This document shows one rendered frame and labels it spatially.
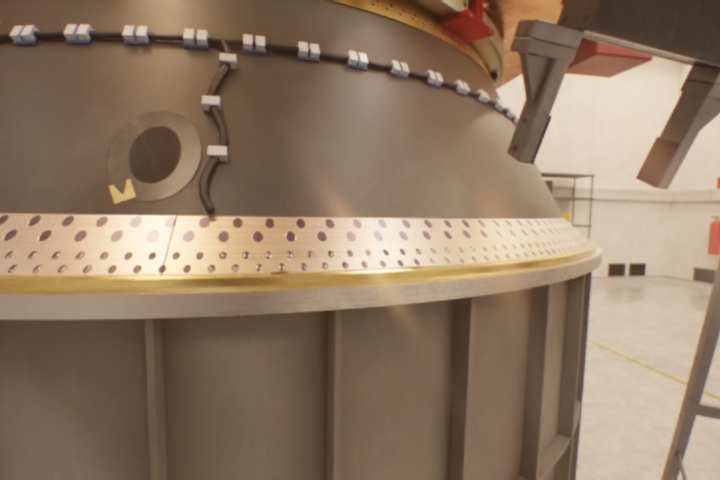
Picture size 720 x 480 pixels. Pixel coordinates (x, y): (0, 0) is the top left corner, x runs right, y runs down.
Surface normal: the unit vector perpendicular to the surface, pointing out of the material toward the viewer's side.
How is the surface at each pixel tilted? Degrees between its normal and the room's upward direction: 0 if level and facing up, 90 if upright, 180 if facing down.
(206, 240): 43
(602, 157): 90
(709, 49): 113
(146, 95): 62
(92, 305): 90
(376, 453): 90
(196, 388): 90
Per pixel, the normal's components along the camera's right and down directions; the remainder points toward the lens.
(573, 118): 0.18, 0.07
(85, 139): 0.07, -0.40
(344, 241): 0.26, -0.68
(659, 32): 0.06, 0.47
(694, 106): -0.98, -0.14
